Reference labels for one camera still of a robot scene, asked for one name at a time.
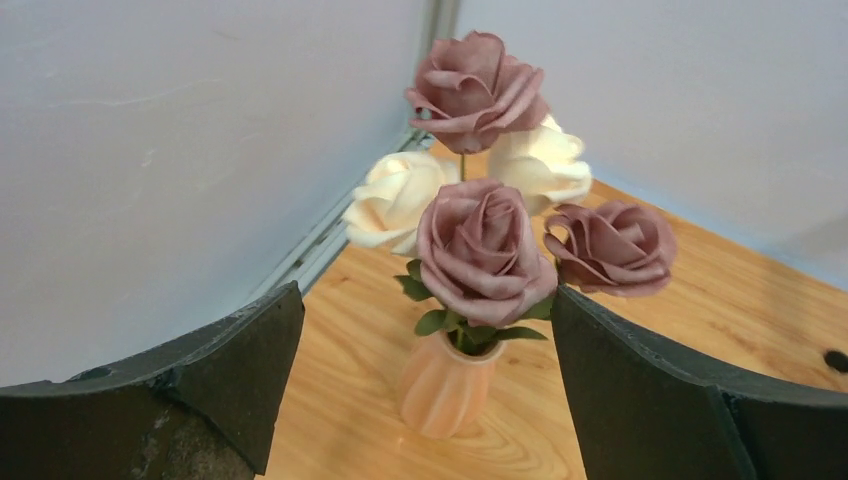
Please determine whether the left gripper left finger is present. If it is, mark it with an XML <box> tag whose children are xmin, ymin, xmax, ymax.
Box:
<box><xmin>1</xmin><ymin>282</ymin><xmax>305</xmax><ymax>479</ymax></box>

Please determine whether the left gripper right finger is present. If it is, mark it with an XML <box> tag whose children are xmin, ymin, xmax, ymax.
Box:
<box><xmin>551</xmin><ymin>286</ymin><xmax>847</xmax><ymax>480</ymax></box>

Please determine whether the purple artificial flower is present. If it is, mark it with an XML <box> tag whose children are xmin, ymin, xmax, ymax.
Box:
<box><xmin>543</xmin><ymin>200</ymin><xmax>678</xmax><ymax>297</ymax></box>

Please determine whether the mauve artificial rose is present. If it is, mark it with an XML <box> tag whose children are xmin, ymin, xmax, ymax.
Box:
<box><xmin>395</xmin><ymin>179</ymin><xmax>558</xmax><ymax>356</ymax></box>

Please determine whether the white artificial rose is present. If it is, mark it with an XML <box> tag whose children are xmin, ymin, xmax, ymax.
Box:
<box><xmin>488</xmin><ymin>115</ymin><xmax>593</xmax><ymax>216</ymax></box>

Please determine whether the cream artificial rose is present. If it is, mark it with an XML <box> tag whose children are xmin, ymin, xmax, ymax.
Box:
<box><xmin>343</xmin><ymin>151</ymin><xmax>460</xmax><ymax>258</ymax></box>

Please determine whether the dark pink artificial flower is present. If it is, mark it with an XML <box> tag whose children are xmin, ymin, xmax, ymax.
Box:
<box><xmin>404</xmin><ymin>31</ymin><xmax>550</xmax><ymax>155</ymax></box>

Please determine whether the pink ribbed vase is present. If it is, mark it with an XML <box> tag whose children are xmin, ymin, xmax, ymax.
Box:
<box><xmin>398</xmin><ymin>331</ymin><xmax>506</xmax><ymax>439</ymax></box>

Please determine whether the black tripod stand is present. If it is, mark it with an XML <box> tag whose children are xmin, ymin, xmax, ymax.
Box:
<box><xmin>822</xmin><ymin>349</ymin><xmax>848</xmax><ymax>374</ymax></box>

